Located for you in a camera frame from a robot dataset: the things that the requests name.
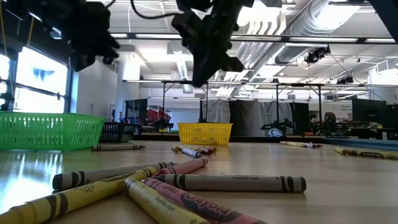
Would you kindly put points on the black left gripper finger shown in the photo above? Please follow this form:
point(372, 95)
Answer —
point(77, 60)
point(87, 58)

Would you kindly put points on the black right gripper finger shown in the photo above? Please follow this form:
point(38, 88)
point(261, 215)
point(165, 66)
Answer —
point(206, 63)
point(196, 67)

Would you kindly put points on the red crayon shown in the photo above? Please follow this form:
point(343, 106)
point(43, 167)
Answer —
point(205, 151)
point(199, 205)
point(186, 167)
point(315, 145)

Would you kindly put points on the yellow crayon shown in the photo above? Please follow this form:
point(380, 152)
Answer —
point(176, 149)
point(370, 154)
point(77, 199)
point(155, 202)
point(292, 144)
point(199, 146)

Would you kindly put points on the black ceiling lamp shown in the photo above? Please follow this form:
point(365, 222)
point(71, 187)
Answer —
point(109, 59)

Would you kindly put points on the grey curtain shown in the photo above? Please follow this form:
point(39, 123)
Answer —
point(219, 110)
point(275, 110)

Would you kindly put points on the bright window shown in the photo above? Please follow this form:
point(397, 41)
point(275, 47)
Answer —
point(40, 93)

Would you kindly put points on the red cabinet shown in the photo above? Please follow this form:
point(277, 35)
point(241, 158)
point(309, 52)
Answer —
point(157, 115)

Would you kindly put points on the black curtain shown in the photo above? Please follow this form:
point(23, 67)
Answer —
point(300, 118)
point(245, 118)

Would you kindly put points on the yellow plastic basket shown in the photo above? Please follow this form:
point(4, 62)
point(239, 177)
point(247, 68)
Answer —
point(205, 133)

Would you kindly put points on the black monitor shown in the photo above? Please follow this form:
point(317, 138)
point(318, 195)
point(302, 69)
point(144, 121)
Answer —
point(370, 110)
point(136, 109)

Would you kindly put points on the black plastic basket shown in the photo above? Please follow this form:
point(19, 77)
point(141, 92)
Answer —
point(112, 132)

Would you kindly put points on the green plastic basket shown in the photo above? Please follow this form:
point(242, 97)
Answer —
point(46, 133)

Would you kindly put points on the black and white ball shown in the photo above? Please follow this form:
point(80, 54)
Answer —
point(276, 133)

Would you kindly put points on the beam with light strips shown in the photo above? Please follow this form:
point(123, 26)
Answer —
point(323, 39)

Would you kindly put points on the distant black workstation frame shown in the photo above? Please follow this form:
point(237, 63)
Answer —
point(186, 82)

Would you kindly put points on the silver ventilation duct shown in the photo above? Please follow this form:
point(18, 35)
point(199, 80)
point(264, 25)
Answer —
point(311, 21)

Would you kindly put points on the black overhead camera rig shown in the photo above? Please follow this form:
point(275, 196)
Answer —
point(345, 80)
point(317, 55)

